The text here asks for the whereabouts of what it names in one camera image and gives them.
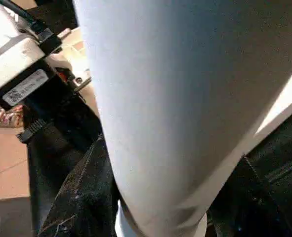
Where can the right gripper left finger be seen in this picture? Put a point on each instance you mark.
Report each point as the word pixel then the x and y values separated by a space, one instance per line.
pixel 86 197

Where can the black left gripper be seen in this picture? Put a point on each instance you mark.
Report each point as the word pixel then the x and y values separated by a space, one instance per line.
pixel 62 108

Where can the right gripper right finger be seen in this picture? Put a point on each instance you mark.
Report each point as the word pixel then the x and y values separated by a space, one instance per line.
pixel 249 207

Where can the white plastic table top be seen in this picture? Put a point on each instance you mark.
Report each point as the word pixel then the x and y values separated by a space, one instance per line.
pixel 284 98

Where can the white plastic table leg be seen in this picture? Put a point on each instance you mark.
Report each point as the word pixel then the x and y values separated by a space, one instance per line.
pixel 175 98

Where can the red patterned item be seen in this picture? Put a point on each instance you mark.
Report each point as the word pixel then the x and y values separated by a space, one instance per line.
pixel 2 114

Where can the black work mat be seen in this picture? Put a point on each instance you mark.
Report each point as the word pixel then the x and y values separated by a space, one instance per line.
pixel 284 158

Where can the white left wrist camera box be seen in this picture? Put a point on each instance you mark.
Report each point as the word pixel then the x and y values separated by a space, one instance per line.
pixel 12 64

